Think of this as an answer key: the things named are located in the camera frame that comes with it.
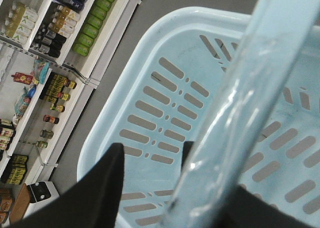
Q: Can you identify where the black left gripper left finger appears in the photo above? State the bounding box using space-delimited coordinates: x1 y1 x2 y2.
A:
10 142 125 228

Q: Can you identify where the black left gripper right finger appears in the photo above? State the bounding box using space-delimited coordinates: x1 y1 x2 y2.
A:
181 140 320 228

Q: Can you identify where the light blue plastic basket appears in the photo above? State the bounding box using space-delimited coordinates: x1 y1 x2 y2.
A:
77 0 320 228

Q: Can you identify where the dark sauce jar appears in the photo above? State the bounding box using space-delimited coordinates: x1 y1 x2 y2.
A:
42 114 60 125

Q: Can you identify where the white store shelf base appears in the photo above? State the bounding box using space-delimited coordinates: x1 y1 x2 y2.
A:
0 0 140 184

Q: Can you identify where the green product packs row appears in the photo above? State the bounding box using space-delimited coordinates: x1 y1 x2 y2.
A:
72 0 115 57

